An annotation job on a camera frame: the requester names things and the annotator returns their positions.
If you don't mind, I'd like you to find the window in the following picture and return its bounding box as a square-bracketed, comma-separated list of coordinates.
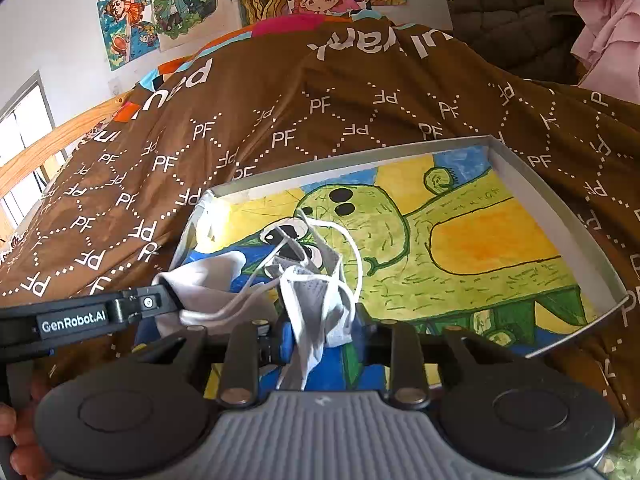
[0, 71, 67, 247]

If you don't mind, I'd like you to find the orange-haired girl wall poster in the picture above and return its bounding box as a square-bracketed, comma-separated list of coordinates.
[96, 0, 162, 72]

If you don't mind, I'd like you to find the dark brown quilted jacket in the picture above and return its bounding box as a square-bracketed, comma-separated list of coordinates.
[440, 0, 601, 85]

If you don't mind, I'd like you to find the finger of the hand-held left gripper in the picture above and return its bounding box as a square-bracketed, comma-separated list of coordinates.
[114, 284, 187, 325]

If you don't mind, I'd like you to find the white face mask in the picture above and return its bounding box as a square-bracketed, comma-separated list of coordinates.
[151, 252, 281, 332]
[250, 210, 365, 392]

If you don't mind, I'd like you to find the grey shallow box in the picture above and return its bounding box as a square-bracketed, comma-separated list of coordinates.
[170, 134, 630, 397]

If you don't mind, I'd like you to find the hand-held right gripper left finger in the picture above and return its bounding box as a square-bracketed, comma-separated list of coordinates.
[132, 319, 296, 407]

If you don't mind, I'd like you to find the pink garment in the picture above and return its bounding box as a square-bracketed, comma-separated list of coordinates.
[570, 0, 640, 105]

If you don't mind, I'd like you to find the green white patterned bag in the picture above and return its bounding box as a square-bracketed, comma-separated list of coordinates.
[597, 425, 640, 480]

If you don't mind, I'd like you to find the person's left hand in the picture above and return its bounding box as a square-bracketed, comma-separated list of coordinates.
[0, 374, 53, 477]

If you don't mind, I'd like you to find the brown printed blanket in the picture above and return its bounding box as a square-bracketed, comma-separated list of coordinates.
[0, 14, 640, 461]

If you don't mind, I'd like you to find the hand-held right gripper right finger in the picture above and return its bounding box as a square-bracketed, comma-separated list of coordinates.
[357, 310, 511, 407]

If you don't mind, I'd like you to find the wooden bed rail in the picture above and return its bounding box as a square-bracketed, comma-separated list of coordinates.
[0, 94, 127, 197]

